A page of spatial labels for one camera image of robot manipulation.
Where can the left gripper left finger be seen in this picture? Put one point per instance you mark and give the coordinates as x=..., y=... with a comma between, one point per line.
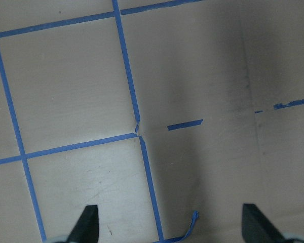
x=86, y=228

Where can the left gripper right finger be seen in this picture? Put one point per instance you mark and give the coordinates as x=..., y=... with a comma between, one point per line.
x=256, y=227

